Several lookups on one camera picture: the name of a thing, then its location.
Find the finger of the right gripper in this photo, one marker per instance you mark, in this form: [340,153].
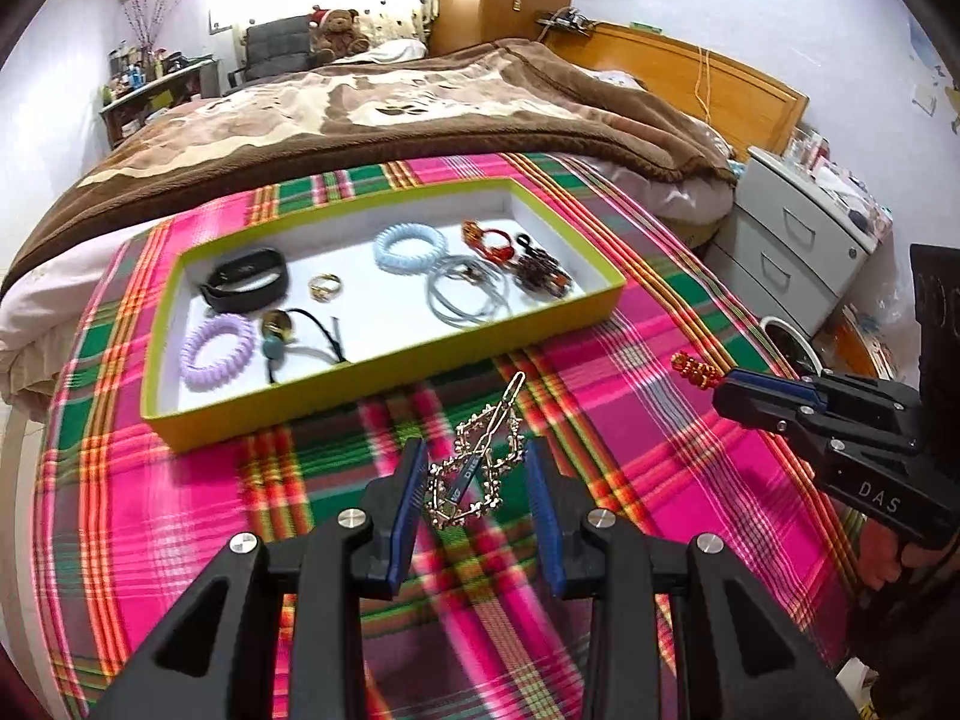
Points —
[878,404]
[787,427]

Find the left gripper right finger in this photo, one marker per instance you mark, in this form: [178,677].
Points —
[737,653]

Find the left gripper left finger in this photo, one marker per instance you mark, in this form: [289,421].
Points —
[214,653]

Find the silver chain hair clip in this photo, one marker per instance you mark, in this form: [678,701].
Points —
[487,446]

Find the black cord teal bead tie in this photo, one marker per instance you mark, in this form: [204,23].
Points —
[294,329]

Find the right hand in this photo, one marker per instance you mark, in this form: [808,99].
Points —
[882,558]

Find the white round bin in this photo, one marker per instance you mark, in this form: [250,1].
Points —
[792,345]

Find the grey bedside drawer cabinet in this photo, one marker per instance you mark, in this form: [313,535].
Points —
[789,249]

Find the wooden headboard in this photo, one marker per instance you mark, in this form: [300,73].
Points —
[744,105]

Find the yellow-green shallow tray box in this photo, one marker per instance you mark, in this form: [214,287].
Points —
[394,329]

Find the black fitness band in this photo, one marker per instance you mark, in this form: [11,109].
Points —
[247,283]

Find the white bed sheet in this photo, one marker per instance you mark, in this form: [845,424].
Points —
[40,316]

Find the brown patterned blanket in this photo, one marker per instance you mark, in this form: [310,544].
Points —
[509,96]

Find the wooden desk with clutter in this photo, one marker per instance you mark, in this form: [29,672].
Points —
[126,114]

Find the brown teddy bear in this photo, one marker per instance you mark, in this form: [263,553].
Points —
[335,35]

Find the dark grey chair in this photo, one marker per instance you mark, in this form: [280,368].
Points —
[273,49]

